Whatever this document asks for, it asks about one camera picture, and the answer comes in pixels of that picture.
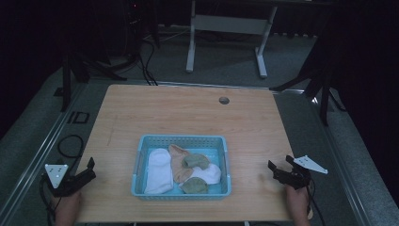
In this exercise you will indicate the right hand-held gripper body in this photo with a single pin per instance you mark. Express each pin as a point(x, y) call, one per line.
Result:
point(296, 179)

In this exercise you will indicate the white desk frame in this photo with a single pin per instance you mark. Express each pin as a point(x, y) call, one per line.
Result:
point(230, 24)

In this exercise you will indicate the beige sock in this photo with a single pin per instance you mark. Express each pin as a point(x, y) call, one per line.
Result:
point(176, 157)

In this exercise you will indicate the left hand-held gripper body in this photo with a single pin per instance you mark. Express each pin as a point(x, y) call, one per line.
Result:
point(56, 175)

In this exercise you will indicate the short white sock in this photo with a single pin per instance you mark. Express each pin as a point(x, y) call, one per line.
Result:
point(207, 174)

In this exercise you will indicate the dark computer tower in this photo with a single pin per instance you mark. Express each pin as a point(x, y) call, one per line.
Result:
point(135, 25)

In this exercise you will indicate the light blue plastic basket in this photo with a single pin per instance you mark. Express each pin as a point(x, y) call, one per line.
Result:
point(216, 147)

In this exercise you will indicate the person's left hand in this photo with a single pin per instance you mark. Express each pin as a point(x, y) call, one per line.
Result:
point(66, 208)

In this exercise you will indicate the black metal stand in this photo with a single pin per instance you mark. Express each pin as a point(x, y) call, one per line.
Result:
point(323, 91)
point(66, 84)

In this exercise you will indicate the person's right hand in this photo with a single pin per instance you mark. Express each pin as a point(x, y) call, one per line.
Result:
point(296, 204)

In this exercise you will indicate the long white sock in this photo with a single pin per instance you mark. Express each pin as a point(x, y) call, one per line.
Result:
point(160, 171)

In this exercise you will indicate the green sock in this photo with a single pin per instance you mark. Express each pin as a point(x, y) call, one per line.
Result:
point(196, 161)
point(195, 185)

